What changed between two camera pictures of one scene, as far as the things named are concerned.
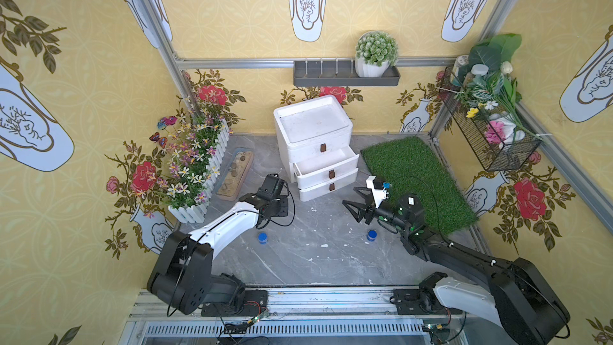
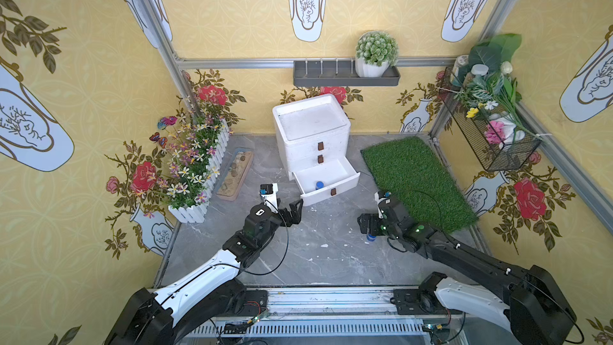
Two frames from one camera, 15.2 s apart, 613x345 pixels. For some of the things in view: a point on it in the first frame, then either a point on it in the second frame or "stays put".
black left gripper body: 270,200 to 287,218
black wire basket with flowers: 480,101 stays put
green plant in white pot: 373,51 stays put
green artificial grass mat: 409,167 stays put
